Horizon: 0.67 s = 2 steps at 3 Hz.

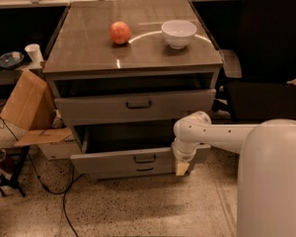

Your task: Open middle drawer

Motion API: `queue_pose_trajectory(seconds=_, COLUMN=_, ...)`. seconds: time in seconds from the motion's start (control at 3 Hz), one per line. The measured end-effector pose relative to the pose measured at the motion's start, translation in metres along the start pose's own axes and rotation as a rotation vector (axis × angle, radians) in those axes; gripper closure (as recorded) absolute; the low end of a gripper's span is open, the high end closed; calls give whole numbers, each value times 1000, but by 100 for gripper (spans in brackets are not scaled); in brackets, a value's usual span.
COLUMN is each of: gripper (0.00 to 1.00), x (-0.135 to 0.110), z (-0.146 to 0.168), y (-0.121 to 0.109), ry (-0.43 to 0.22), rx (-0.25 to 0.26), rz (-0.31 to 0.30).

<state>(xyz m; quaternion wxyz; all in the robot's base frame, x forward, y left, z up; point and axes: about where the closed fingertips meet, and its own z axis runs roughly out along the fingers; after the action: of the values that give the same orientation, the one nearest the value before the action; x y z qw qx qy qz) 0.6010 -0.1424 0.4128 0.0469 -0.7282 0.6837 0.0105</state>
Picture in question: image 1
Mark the grey drawer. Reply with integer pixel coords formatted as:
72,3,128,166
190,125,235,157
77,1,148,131
52,72,217,126
89,164,176,180
71,119,176,174

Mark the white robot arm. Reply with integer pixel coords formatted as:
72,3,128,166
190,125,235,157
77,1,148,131
172,112,296,237

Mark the grey bottom drawer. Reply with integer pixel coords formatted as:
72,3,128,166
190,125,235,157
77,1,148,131
89,164,176,180

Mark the grey three-drawer cabinet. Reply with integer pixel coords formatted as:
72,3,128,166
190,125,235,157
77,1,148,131
41,0,224,182

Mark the grey top drawer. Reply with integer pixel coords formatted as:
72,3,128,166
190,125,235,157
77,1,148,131
52,72,217,126

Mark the white bowl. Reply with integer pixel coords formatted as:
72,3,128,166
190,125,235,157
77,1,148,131
161,20,197,49

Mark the black office chair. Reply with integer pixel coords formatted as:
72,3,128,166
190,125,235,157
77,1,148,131
212,0,296,123

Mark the red apple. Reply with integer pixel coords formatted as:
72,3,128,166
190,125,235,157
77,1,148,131
110,22,131,44

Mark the brown cardboard box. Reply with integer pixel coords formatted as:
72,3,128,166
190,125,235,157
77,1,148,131
0,70,81,160

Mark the black metal stand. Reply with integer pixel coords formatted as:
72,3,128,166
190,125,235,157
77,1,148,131
0,146,30,198

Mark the white paper cup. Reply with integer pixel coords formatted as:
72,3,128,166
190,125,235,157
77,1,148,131
25,43,43,64

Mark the dark blue plate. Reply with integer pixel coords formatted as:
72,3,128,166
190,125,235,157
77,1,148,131
0,51,24,70

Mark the low grey shelf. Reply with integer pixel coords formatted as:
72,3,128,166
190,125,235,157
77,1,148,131
0,63,42,85

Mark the black floor cable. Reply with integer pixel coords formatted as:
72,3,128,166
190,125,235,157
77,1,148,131
0,103,83,237

